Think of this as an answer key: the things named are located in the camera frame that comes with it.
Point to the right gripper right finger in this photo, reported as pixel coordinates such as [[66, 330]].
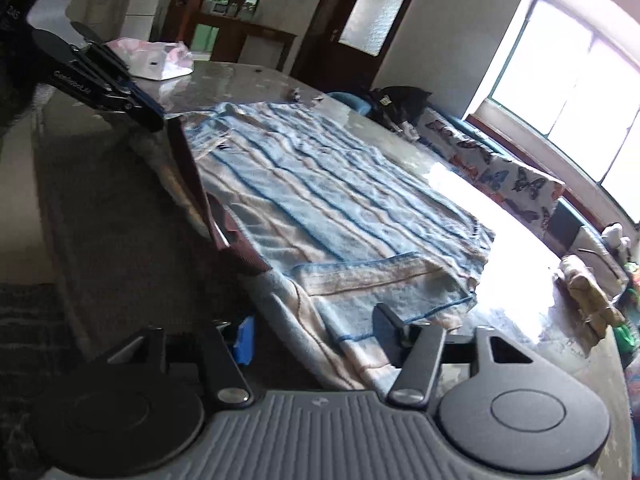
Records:
[[415, 349]]

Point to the folded beige yellow cloth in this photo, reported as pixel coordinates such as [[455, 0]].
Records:
[[598, 312]]

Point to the dark wooden display cabinet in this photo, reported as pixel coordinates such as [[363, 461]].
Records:
[[226, 31]]

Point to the striped blue beige garment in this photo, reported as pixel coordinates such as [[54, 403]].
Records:
[[320, 228]]

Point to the butterfly print pillow left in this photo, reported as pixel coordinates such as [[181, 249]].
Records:
[[467, 155]]

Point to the butterfly print pillow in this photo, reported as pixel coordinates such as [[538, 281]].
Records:
[[530, 195], [467, 155]]

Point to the blue chair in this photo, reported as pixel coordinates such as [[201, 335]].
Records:
[[359, 105]]

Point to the green plastic basin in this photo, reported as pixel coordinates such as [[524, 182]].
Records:
[[626, 336]]

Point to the white refrigerator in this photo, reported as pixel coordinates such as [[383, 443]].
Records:
[[139, 18]]

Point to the butterfly print pillow right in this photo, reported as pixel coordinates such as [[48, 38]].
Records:
[[530, 195]]

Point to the dark wooden door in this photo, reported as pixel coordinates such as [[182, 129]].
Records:
[[346, 43]]

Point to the white pink plastic bag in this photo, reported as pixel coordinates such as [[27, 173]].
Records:
[[156, 61]]

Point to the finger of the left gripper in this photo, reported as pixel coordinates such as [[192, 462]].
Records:
[[100, 53], [122, 95]]

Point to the grey quilted star mat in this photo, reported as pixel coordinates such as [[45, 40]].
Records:
[[125, 257]]

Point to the grey white cushion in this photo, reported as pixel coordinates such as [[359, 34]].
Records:
[[589, 248]]

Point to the white black plush toy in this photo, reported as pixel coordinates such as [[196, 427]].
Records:
[[614, 239]]

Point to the window with green frame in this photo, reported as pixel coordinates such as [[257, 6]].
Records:
[[568, 83]]

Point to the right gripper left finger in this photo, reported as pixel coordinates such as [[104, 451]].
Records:
[[223, 379]]

